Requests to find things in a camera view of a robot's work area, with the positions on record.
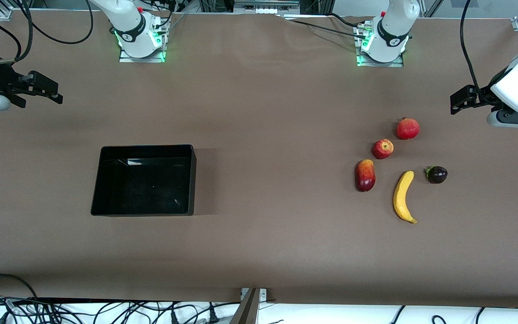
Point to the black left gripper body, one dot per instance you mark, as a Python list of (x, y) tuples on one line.
[(482, 96)]

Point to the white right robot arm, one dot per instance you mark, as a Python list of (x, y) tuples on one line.
[(128, 20)]

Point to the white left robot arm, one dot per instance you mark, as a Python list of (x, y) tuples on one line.
[(394, 24)]

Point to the red yellow apple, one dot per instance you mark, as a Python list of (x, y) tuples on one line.
[(382, 149)]

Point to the yellow banana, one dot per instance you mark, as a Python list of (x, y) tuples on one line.
[(402, 198)]

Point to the black plastic box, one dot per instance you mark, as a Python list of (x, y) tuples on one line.
[(144, 184)]

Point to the red pomegranate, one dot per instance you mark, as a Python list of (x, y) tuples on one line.
[(408, 128)]

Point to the dark purple eggplant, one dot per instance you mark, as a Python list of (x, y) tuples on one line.
[(437, 174)]

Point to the red orange mango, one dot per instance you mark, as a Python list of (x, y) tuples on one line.
[(365, 175)]

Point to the brown table cover sheet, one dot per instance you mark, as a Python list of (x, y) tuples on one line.
[(259, 112)]

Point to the white power strip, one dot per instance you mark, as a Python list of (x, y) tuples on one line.
[(265, 6)]

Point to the aluminium profile bar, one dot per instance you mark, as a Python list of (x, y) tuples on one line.
[(247, 310)]

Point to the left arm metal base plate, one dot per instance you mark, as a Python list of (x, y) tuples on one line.
[(380, 64)]

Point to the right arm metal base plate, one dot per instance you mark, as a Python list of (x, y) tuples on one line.
[(142, 59)]

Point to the white metal bracket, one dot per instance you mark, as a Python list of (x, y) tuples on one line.
[(264, 294)]

